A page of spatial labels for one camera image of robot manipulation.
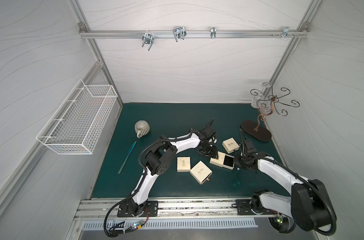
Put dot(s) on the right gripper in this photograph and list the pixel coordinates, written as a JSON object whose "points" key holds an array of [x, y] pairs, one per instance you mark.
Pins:
{"points": [[240, 162]]}

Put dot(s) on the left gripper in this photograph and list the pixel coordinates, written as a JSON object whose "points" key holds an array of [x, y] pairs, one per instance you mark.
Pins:
{"points": [[208, 148]]}

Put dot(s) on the cream jewelry box top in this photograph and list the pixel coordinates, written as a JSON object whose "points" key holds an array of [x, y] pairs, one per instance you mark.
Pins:
{"points": [[230, 145]]}

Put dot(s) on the cream jewelry box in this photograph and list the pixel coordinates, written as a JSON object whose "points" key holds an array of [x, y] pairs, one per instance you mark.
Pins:
{"points": [[183, 164], [201, 172], [223, 161], [230, 145]]}

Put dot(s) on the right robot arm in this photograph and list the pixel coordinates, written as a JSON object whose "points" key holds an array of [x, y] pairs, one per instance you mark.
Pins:
{"points": [[308, 205]]}

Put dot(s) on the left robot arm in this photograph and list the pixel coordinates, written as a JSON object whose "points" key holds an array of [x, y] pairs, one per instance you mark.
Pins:
{"points": [[156, 158]]}

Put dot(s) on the metal jewelry tree stand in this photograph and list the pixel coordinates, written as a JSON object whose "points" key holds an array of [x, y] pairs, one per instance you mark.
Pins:
{"points": [[265, 102]]}

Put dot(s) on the cream jewelry box front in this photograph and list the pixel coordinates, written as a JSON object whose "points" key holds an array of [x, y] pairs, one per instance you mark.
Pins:
{"points": [[201, 172]]}

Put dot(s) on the grey ribbed ceramic mug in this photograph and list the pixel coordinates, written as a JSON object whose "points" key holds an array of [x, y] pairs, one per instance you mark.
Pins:
{"points": [[142, 128]]}

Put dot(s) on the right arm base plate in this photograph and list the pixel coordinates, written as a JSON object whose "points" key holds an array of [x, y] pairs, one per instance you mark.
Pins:
{"points": [[245, 207]]}

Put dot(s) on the metal clamp bracket small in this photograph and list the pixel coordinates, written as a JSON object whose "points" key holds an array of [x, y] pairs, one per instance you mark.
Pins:
{"points": [[213, 32]]}

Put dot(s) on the metal clamp bracket middle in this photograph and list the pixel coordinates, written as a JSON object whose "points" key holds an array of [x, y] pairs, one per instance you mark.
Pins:
{"points": [[179, 33]]}

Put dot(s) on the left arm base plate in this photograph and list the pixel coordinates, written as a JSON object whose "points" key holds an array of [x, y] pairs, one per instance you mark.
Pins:
{"points": [[130, 209]]}

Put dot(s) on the metal clamp bracket left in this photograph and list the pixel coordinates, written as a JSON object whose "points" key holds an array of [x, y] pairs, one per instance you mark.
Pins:
{"points": [[147, 39]]}

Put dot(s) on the metal clamp bracket right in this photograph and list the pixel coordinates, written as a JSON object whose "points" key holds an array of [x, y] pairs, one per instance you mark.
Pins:
{"points": [[285, 34]]}

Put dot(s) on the white wire basket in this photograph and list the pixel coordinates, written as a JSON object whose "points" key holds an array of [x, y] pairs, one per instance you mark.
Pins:
{"points": [[75, 127]]}

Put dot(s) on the aluminium crossbar rail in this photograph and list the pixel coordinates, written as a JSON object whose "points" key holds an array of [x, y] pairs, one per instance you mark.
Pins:
{"points": [[190, 34]]}

